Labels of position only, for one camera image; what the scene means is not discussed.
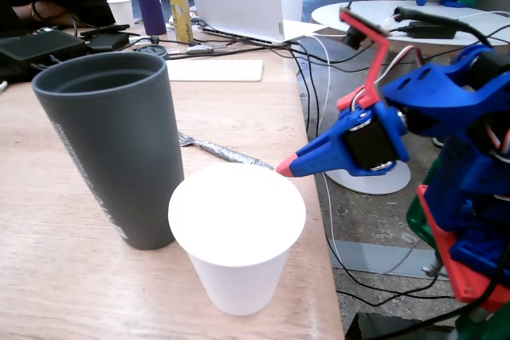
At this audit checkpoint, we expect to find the red robot base plate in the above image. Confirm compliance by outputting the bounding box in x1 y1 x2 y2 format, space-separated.
417 184 510 313

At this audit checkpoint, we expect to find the black round lid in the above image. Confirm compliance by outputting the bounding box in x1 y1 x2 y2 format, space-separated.
136 44 169 59

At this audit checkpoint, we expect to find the foil-wrapped fork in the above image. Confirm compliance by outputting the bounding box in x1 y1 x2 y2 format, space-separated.
178 131 276 170

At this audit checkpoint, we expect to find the dark gray tall tumbler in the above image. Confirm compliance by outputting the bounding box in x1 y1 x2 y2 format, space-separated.
31 52 186 252

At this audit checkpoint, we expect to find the white cable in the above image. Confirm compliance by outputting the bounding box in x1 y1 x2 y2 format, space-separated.
304 32 423 281

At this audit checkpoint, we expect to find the green clamp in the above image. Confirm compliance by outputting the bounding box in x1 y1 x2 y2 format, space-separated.
453 299 510 340
406 156 443 253

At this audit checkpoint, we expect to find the small black power brick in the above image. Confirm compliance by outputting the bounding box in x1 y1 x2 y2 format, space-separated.
85 32 131 53

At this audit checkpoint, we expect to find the gray floor cable cover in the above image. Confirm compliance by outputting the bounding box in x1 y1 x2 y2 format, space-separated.
329 238 449 278

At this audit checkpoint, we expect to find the round white pedestal table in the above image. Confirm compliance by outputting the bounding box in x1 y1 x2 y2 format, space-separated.
310 0 510 196

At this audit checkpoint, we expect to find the white keyboard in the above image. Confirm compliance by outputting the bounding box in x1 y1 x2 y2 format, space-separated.
165 59 265 83

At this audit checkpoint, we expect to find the gold drink can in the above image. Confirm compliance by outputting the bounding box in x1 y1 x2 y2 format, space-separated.
169 0 194 44

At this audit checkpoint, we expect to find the large white paper cup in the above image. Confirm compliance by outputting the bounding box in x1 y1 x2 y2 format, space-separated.
167 162 308 317

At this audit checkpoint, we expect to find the blue gripper with motor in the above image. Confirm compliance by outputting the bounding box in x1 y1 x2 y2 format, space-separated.
276 100 411 178

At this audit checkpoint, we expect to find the black power adapter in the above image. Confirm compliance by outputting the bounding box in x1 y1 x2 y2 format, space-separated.
406 20 458 40

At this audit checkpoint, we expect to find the crumpled foil piece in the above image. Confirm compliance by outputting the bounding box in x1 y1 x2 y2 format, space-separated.
186 44 215 56

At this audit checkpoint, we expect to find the black electronics box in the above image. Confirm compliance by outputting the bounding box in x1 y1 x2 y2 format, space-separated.
0 28 91 74

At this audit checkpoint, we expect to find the small white paper cup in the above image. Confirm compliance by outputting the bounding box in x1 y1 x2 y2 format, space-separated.
106 0 135 26

